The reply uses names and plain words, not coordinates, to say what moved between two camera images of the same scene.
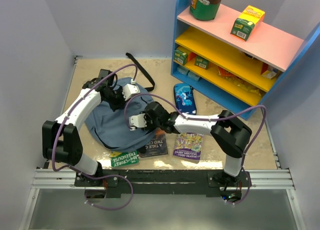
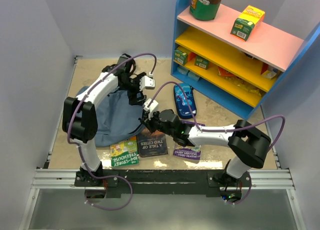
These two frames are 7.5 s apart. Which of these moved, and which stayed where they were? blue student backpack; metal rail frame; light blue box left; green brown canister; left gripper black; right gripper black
Moved: left gripper black; blue student backpack
Stayed: right gripper black; light blue box left; metal rail frame; green brown canister
